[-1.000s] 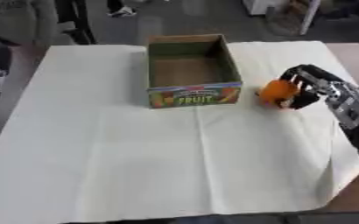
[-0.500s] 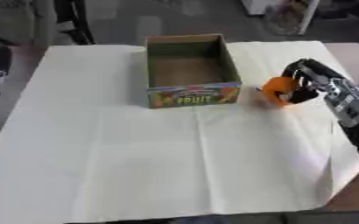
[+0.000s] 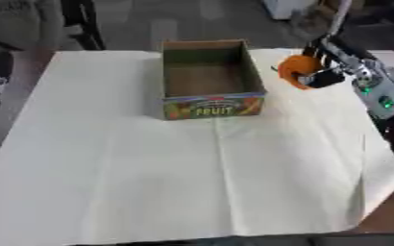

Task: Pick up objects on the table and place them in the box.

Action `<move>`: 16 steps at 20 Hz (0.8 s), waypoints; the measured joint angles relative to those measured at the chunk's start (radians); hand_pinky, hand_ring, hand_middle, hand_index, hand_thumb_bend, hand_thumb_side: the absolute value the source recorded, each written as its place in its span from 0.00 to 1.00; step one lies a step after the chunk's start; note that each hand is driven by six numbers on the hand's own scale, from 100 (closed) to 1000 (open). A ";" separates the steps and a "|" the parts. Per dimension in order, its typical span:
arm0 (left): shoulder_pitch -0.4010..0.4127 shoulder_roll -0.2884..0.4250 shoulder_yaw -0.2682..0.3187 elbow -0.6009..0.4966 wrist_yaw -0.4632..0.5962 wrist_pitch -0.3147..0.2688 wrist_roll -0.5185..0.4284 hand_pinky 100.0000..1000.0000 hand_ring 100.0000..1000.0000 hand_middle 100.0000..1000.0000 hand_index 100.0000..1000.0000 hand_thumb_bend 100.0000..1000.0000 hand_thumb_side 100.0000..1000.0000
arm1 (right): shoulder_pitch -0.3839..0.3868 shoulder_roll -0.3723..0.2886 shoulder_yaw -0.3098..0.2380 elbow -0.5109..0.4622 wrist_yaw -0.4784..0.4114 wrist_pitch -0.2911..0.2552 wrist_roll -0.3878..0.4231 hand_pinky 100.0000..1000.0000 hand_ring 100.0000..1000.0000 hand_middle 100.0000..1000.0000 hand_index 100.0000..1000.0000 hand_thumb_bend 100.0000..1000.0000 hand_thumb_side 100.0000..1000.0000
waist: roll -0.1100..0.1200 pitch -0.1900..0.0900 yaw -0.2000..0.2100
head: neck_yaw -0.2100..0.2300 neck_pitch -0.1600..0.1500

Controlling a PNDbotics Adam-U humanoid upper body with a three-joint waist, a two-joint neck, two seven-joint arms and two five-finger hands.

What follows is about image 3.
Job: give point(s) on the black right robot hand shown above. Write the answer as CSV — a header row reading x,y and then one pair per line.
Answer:
x,y
325,79

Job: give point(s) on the orange round toy fruit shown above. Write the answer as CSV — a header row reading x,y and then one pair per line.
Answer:
x,y
297,68

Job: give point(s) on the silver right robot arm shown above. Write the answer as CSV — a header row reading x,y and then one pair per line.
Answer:
x,y
381,86

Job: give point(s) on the cardboard box with printed front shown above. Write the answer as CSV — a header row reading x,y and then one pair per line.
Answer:
x,y
210,81

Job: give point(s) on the black chair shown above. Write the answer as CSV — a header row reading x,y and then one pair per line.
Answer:
x,y
85,22

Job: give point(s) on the person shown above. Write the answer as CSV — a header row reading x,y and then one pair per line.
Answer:
x,y
16,22

